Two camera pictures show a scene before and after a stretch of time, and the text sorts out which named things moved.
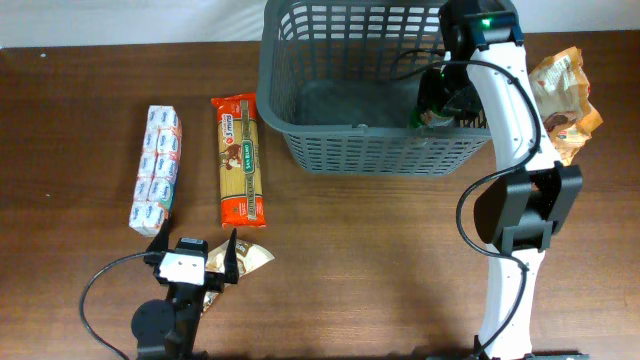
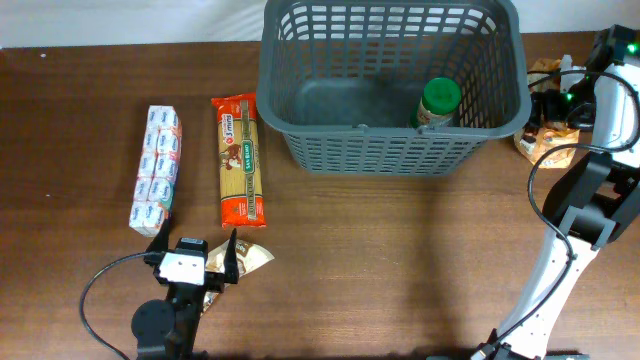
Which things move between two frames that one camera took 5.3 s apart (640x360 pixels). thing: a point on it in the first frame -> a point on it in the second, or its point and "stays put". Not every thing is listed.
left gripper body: [214, 282] stays put
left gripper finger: [161, 241] stays put
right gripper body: [451, 90] -> [575, 107]
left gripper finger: [231, 268] stays put
